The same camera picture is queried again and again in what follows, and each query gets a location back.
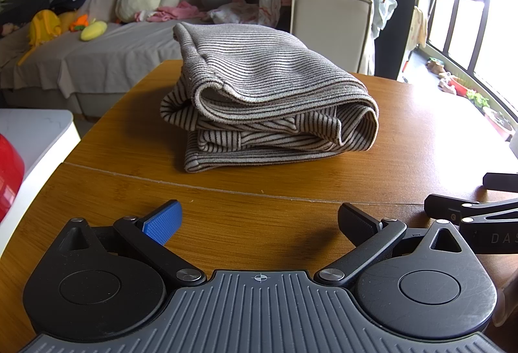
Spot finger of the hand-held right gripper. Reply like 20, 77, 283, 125
483, 172, 518, 193
424, 194, 518, 225

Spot grey striped sweater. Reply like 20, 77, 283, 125
160, 22, 380, 174

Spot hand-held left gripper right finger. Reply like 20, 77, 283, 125
313, 202, 470, 289

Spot hanging beige cloth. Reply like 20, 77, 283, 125
408, 7, 427, 51

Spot floral white cloth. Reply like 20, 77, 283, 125
208, 0, 292, 25

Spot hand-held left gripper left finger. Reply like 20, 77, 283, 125
52, 200, 207, 288

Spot pink bowl planter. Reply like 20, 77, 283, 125
483, 107, 515, 141

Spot small green plant tray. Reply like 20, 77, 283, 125
465, 89, 490, 108

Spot pink cloth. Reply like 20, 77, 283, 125
135, 1, 208, 22

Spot grey covered sofa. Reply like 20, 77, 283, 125
0, 0, 292, 119

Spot black window frame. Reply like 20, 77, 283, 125
427, 0, 518, 111

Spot yellow-green plush toy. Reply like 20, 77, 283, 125
80, 21, 108, 42

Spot red pot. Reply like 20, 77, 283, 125
439, 72, 468, 96

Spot red plastic object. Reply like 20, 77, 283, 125
0, 133, 26, 222

